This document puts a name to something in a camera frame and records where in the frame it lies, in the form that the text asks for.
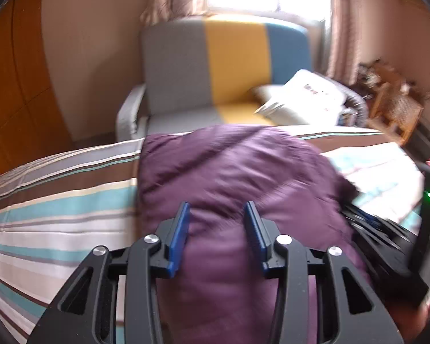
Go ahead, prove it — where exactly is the wooden wardrobe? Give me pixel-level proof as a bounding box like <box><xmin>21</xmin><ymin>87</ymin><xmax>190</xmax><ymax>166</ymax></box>
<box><xmin>0</xmin><ymin>0</ymin><xmax>77</xmax><ymax>195</ymax></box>

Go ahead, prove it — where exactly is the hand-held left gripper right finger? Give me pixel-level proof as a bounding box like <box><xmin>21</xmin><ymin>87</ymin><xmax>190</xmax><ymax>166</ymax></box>
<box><xmin>244</xmin><ymin>201</ymin><xmax>405</xmax><ymax>344</ymax></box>

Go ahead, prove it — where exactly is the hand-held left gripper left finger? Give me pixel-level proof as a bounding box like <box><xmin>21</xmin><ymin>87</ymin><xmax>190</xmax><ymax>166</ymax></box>
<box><xmin>29</xmin><ymin>201</ymin><xmax>191</xmax><ymax>344</ymax></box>

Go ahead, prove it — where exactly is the cluttered wooden desk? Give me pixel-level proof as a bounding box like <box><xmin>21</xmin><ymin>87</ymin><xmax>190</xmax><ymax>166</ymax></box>
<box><xmin>356</xmin><ymin>57</ymin><xmax>413</xmax><ymax>95</ymax></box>

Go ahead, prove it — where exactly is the white printed pillow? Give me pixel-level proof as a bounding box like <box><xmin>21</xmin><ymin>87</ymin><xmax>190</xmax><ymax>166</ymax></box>
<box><xmin>254</xmin><ymin>69</ymin><xmax>347</xmax><ymax>126</ymax></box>

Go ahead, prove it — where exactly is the person's right forearm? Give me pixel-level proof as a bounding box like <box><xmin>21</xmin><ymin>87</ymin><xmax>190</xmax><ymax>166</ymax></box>
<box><xmin>387</xmin><ymin>299</ymin><xmax>430</xmax><ymax>344</ymax></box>

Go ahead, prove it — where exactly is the dark low cabinet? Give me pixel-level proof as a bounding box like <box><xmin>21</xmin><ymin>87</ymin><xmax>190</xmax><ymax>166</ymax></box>
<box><xmin>403</xmin><ymin>118</ymin><xmax>430</xmax><ymax>167</ymax></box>

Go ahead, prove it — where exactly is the rattan chair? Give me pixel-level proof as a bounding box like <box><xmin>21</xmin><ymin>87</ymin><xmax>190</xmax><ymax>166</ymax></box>
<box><xmin>368</xmin><ymin>79</ymin><xmax>425</xmax><ymax>146</ymax></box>

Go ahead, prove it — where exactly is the grey quilted cushion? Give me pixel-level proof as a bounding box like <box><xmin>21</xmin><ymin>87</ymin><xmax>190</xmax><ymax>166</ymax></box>
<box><xmin>339</xmin><ymin>86</ymin><xmax>369</xmax><ymax>126</ymax></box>

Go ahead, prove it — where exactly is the grey yellow blue sofa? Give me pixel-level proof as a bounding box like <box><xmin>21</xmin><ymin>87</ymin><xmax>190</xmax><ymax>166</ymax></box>
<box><xmin>115</xmin><ymin>14</ymin><xmax>313</xmax><ymax>142</ymax></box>

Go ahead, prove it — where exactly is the striped bed sheet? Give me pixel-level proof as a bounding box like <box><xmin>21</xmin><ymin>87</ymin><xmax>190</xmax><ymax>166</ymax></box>
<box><xmin>0</xmin><ymin>129</ymin><xmax>430</xmax><ymax>344</ymax></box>

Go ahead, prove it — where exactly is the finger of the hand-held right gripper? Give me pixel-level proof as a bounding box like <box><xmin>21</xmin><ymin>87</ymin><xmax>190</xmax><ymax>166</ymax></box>
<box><xmin>339</xmin><ymin>201</ymin><xmax>393</xmax><ymax>246</ymax></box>

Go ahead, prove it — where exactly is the purple puffer jacket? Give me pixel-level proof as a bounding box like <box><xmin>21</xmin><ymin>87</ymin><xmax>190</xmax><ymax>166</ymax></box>
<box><xmin>136</xmin><ymin>124</ymin><xmax>378</xmax><ymax>344</ymax></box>

